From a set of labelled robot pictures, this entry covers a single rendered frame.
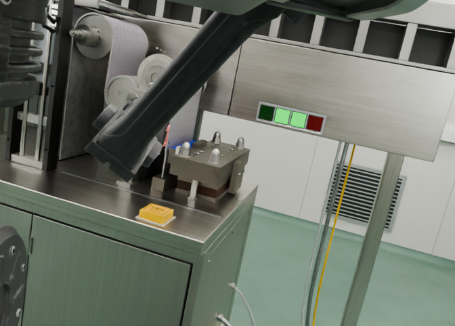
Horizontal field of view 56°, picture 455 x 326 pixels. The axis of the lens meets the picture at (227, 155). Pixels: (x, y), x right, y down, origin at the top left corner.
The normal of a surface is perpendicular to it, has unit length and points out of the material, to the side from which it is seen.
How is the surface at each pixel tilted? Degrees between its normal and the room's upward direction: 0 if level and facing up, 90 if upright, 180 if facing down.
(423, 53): 90
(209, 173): 90
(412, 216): 90
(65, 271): 90
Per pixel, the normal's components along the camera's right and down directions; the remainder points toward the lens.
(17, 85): 0.96, 0.22
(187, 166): -0.27, 0.15
